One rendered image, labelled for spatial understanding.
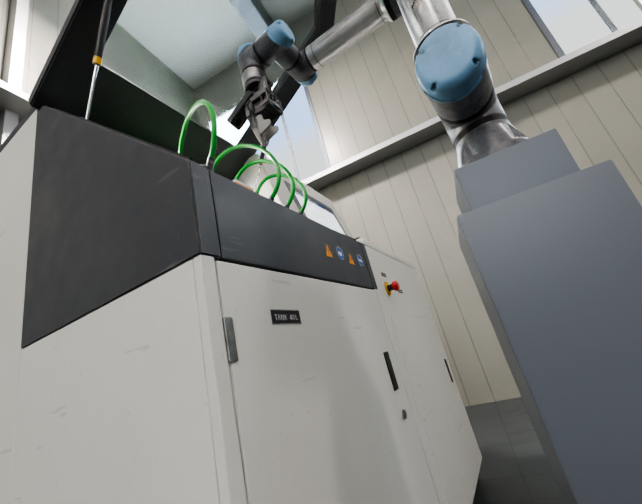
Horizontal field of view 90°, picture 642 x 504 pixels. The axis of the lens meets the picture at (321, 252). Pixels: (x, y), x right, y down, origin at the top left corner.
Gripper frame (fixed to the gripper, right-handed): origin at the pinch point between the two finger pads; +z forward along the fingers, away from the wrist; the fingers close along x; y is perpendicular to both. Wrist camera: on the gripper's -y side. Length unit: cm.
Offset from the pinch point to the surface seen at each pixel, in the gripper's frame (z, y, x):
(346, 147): -161, -46, 244
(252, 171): -24, -31, 35
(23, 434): 61, -45, -35
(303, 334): 57, 9, -14
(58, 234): 23, -33, -35
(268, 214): 32.7, 9.1, -17.3
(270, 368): 61, 9, -25
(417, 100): -175, 42, 254
